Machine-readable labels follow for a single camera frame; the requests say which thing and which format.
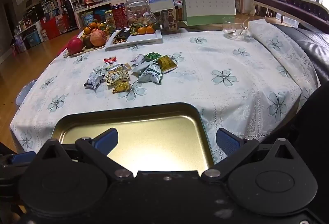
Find green foil candy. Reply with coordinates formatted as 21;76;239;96
143;52;162;61

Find dark chaise lounge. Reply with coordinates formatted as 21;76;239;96
250;0;329;34

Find red apple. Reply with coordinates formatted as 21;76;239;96
67;38;84;55

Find brown patterned box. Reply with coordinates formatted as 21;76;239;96
157;8;180;32

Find red bag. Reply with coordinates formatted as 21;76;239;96
40;17;62;39

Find black snack bag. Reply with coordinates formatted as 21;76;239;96
116;28;131;40

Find dark gold snack packet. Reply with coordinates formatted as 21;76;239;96
157;55;178;73

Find dark brown fruit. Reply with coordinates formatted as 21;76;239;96
82;35;93;49

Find large glass jar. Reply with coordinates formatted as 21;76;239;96
125;0;151;25

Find white floral tablecloth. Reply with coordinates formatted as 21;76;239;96
10;18;320;165

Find black leather sofa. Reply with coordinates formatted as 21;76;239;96
272;22;329;84

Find clear glass cup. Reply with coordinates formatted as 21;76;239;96
222;17;251;40

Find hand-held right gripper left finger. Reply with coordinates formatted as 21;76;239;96
37;128;134;179

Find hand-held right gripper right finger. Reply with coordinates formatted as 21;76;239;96
202;128;299;181

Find shiny gold snack packet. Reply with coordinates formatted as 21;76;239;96
112;80;131;94

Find white snack packet pink print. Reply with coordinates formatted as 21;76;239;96
131;54;146;65

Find gold metal tin box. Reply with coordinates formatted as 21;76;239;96
51;102;215;178

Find small glass jar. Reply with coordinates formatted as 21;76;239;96
105;9;115;27

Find pink yellow apple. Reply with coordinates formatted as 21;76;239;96
90;30;107;47

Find red tin can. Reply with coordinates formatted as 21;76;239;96
111;3;129;30

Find cluttered bookshelf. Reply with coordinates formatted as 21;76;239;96
38;0;85;32

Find green desk calendar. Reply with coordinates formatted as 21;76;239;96
182;0;236;26

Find white and green snack packet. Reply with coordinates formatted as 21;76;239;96
137;65;163;85
132;62;155;73

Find white rectangular plate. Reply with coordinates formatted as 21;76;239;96
105;27;163;52

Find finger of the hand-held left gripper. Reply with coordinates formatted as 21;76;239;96
7;151;37;165

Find yellow and silver snack packet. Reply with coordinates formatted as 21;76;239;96
105;63;131;73

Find pile of leafy tangerines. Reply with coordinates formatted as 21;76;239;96
83;18;116;36

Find gold foil chocolate coins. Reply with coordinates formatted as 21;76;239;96
112;34;129;45

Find blue storage box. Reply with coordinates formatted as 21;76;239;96
26;30;43;47

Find yellow fruit tray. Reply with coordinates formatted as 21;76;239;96
63;27;116;58

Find white low cabinet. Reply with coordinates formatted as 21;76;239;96
73;0;129;29

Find yellow patterned snack packet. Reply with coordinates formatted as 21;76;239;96
105;71;130;86

